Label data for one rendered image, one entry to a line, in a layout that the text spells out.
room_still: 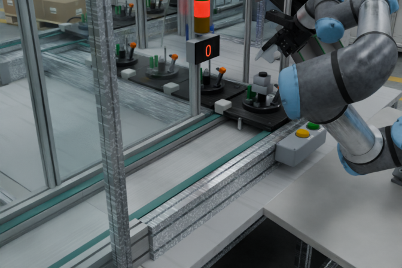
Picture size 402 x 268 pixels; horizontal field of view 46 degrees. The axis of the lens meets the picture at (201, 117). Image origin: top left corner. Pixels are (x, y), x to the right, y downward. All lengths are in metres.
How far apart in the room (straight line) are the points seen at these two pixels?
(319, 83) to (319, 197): 0.53
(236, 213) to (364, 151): 0.38
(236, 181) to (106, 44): 0.67
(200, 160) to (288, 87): 0.54
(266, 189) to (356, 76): 0.58
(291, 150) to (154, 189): 0.43
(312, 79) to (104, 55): 0.42
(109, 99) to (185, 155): 0.68
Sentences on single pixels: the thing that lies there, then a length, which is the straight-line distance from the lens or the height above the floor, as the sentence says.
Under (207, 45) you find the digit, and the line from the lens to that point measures 1.52.
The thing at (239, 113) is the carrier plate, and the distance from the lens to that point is 1.64.
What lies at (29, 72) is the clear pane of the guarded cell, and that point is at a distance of 0.76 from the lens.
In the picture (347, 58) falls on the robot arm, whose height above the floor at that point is 1.37.
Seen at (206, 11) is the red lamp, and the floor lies 1.33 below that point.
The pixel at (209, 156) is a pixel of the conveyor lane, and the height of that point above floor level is 0.92.
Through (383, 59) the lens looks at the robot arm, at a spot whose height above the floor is 1.36.
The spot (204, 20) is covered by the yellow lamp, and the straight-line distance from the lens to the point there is 1.50.
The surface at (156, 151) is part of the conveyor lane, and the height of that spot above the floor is 0.94.
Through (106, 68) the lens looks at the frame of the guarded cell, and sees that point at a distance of 0.83.
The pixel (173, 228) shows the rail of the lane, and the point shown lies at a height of 0.92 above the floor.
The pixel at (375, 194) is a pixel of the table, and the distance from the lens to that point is 1.50.
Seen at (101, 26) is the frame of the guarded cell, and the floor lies 1.47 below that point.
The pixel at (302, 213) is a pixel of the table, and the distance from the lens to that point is 1.36.
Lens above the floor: 1.67
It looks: 26 degrees down
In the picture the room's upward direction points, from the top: straight up
